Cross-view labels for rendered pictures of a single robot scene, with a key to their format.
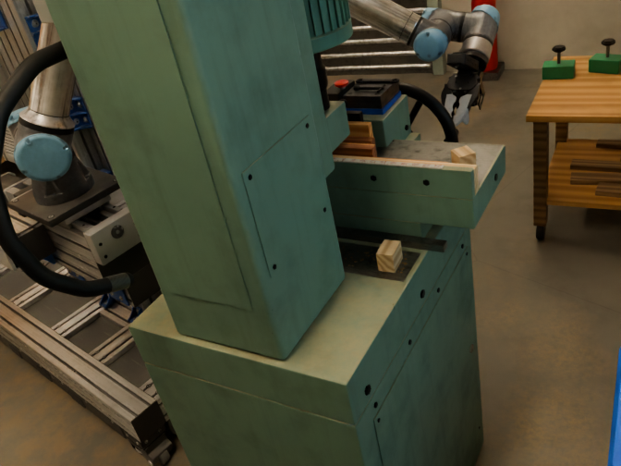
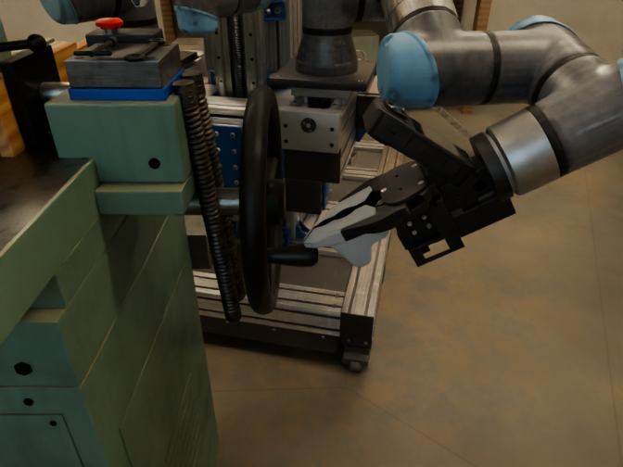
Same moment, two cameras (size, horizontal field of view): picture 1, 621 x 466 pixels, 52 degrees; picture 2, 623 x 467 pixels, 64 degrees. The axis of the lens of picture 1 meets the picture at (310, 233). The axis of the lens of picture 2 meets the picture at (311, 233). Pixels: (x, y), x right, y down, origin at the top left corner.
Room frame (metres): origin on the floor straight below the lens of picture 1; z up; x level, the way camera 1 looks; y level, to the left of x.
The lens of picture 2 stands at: (1.11, -0.76, 1.12)
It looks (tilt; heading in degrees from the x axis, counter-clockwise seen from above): 32 degrees down; 55
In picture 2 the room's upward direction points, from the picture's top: straight up
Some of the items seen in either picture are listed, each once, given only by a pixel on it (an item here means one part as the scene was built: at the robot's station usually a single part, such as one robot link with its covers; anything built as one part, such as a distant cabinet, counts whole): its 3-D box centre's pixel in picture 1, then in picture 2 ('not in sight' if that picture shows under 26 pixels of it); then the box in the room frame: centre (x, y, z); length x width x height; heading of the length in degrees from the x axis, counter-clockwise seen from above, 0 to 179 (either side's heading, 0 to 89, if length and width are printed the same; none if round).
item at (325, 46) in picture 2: not in sight; (326, 46); (1.85, 0.23, 0.87); 0.15 x 0.15 x 0.10
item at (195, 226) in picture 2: not in sight; (183, 240); (1.38, 0.07, 0.58); 0.12 x 0.08 x 0.08; 144
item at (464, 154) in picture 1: (463, 161); not in sight; (1.00, -0.30, 0.92); 0.04 x 0.03 x 0.04; 7
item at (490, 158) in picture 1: (354, 162); (74, 157); (1.20, -0.12, 0.87); 0.61 x 0.30 x 0.06; 54
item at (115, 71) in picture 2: (361, 92); (128, 58); (1.27, -0.17, 0.99); 0.13 x 0.11 x 0.06; 54
